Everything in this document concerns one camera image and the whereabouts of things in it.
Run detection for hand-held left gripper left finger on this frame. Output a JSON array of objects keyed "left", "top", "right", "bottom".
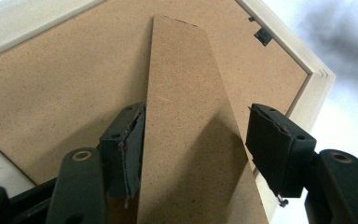
[{"left": 99, "top": 102, "right": 146, "bottom": 201}]

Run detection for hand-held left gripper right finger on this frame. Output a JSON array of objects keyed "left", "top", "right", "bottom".
[{"left": 245, "top": 103, "right": 317, "bottom": 208}]

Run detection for light wooden picture frame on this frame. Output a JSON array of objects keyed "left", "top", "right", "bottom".
[{"left": 0, "top": 0, "right": 337, "bottom": 224}]

